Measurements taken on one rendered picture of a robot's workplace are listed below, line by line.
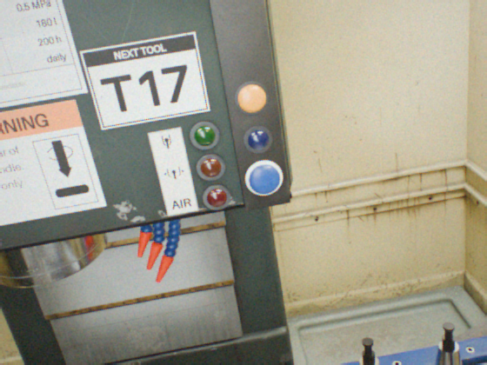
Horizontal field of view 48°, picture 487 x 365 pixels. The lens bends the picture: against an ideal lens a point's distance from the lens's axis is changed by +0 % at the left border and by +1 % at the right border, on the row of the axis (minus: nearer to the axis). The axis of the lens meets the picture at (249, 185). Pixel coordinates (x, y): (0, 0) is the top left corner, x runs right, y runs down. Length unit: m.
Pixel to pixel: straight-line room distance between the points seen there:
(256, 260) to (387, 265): 0.67
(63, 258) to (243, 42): 0.38
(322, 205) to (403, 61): 0.49
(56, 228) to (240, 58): 0.24
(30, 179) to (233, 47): 0.22
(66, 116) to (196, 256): 0.84
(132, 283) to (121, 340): 0.18
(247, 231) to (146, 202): 0.81
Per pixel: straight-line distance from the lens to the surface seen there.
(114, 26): 0.49
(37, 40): 0.50
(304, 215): 1.72
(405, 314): 1.99
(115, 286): 1.36
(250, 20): 0.48
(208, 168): 0.51
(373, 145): 1.70
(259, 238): 1.34
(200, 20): 0.48
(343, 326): 1.94
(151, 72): 0.49
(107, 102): 0.50
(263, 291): 1.42
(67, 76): 0.50
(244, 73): 0.49
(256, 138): 0.50
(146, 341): 1.46
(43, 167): 0.53
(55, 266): 0.74
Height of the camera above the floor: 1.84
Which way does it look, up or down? 25 degrees down
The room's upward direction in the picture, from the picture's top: 9 degrees counter-clockwise
